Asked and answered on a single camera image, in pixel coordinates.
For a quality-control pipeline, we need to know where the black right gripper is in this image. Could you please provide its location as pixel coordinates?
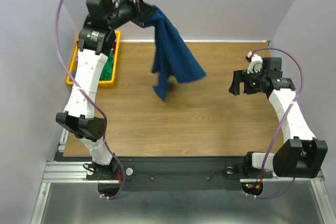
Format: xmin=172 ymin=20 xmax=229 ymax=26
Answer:
xmin=228 ymin=68 xmax=267 ymax=95

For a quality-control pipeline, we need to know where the blue t shirt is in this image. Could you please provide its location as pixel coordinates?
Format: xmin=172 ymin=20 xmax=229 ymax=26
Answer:
xmin=144 ymin=6 xmax=206 ymax=101

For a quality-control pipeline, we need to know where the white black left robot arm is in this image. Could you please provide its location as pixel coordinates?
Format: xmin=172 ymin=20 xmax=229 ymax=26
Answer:
xmin=56 ymin=0 xmax=155 ymax=179

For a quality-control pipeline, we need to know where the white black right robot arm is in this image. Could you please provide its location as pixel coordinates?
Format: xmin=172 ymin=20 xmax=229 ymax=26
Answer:
xmin=229 ymin=54 xmax=328 ymax=179

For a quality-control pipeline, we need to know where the green t shirt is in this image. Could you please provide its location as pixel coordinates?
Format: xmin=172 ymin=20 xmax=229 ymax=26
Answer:
xmin=100 ymin=50 xmax=114 ymax=81

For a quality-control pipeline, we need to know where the yellow plastic bin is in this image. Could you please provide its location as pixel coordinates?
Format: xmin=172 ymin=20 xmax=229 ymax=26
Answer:
xmin=69 ymin=30 xmax=121 ymax=88

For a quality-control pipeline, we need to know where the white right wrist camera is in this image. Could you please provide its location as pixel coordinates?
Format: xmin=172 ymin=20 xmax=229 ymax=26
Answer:
xmin=246 ymin=51 xmax=263 ymax=74

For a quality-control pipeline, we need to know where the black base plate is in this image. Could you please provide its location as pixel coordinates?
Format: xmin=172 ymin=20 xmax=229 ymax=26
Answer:
xmin=79 ymin=157 xmax=270 ymax=195

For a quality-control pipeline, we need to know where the aluminium frame rail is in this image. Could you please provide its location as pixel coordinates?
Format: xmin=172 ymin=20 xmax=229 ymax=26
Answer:
xmin=30 ymin=126 xmax=100 ymax=224

